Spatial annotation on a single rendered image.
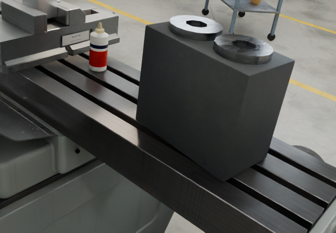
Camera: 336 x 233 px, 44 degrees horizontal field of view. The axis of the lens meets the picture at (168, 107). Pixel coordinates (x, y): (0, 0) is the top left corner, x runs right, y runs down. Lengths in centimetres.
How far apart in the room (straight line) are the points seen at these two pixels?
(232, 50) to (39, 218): 59
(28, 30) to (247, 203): 61
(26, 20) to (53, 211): 43
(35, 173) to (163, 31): 42
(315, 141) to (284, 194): 214
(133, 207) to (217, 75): 74
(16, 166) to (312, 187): 55
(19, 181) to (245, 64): 52
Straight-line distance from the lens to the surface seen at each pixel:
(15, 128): 86
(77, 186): 101
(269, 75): 62
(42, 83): 90
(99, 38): 93
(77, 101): 84
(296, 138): 279
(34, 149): 89
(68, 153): 90
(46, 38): 99
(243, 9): 421
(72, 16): 102
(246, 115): 62
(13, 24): 102
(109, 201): 116
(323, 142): 284
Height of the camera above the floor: 135
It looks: 29 degrees down
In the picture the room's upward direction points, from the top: 8 degrees clockwise
